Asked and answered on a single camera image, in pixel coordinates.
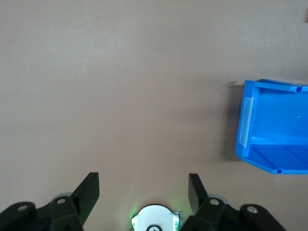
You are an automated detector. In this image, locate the blue plastic storage bin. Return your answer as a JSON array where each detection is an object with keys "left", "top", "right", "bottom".
[{"left": 234, "top": 78, "right": 308, "bottom": 175}]

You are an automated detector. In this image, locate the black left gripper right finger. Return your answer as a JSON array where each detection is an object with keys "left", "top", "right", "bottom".
[{"left": 180, "top": 173, "right": 287, "bottom": 231}]

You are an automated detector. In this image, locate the brown table mat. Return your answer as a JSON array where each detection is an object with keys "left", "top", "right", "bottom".
[{"left": 0, "top": 0, "right": 308, "bottom": 231}]

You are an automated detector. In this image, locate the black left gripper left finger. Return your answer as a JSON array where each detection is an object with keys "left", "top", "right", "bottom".
[{"left": 0, "top": 172, "right": 100, "bottom": 231}]

